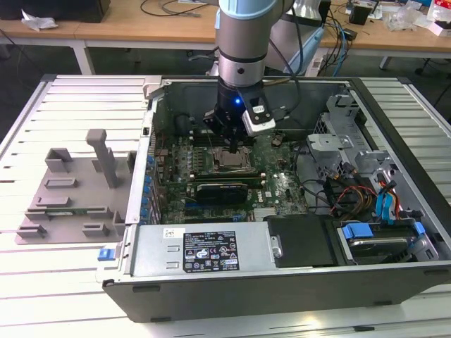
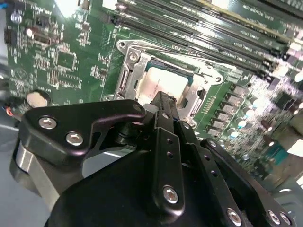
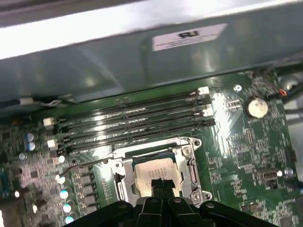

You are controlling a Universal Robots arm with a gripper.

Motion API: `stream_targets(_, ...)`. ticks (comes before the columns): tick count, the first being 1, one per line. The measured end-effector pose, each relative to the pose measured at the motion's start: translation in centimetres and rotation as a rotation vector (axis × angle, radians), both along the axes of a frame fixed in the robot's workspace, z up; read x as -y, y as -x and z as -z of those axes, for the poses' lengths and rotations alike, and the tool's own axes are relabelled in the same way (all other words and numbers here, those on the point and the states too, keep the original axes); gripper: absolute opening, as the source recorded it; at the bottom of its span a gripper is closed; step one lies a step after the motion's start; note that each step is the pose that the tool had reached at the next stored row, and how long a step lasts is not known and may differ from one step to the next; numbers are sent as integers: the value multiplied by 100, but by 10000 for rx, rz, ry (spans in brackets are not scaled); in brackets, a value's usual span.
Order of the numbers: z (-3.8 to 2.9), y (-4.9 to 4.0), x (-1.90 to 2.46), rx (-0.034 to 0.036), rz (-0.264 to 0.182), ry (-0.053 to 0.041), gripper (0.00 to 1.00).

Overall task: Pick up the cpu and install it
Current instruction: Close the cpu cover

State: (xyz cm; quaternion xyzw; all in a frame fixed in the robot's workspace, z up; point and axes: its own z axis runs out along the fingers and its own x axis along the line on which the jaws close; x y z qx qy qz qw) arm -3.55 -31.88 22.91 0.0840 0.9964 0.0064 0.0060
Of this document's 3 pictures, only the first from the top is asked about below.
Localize silver CPU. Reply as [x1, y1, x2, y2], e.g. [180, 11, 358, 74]
[219, 154, 245, 170]

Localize CPU socket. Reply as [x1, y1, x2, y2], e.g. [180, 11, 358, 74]
[210, 145, 255, 174]

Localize black graphics card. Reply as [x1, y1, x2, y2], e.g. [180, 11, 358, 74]
[194, 180, 249, 206]

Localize green motherboard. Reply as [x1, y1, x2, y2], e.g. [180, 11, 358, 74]
[154, 129, 311, 225]

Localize silver drive cage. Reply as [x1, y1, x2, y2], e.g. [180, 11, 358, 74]
[305, 87, 401, 184]

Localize silver chipset heatsink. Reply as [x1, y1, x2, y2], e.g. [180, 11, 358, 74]
[253, 207, 280, 223]

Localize tall black box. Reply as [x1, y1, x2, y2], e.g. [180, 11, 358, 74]
[318, 0, 333, 29]

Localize black plastic shroud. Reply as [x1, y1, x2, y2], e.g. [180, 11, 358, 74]
[263, 213, 342, 269]

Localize silver power supply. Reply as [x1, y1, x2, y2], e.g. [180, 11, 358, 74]
[127, 223, 283, 278]

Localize small black box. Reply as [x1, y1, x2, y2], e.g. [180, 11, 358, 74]
[348, 4, 371, 26]

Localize grey parts rack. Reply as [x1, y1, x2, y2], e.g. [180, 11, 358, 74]
[13, 128, 139, 246]

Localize blue case latch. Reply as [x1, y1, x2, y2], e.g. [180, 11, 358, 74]
[97, 248, 118, 263]

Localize black PC case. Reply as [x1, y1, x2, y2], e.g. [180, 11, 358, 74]
[94, 75, 451, 323]

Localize clear plastic bags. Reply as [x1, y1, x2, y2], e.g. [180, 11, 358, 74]
[385, 5, 429, 33]

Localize wide black box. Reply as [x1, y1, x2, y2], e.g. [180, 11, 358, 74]
[0, 0, 111, 23]

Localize hard disk in blue carrier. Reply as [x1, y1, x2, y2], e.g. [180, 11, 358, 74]
[337, 220, 426, 265]

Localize crumpled white paper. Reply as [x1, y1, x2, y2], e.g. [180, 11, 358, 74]
[20, 9, 60, 32]

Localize white red box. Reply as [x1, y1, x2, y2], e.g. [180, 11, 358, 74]
[427, 0, 451, 37]

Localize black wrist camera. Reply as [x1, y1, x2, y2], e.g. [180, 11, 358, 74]
[203, 108, 223, 134]

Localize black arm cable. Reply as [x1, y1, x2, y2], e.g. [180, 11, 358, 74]
[269, 0, 304, 124]
[262, 33, 300, 86]

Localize thick black cable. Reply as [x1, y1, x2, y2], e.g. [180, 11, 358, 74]
[293, 140, 332, 214]

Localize wooden desk white frame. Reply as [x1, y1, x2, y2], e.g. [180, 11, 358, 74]
[0, 0, 451, 75]

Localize blue hanging cable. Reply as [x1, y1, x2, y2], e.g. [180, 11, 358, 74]
[336, 19, 348, 77]

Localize red yellow black wires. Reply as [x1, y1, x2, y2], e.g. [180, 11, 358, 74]
[326, 165, 380, 214]

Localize blue flat wire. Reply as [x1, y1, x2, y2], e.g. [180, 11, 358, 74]
[373, 192, 388, 226]
[382, 179, 401, 227]

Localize orange wire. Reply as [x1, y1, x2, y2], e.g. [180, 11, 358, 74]
[391, 189, 408, 221]

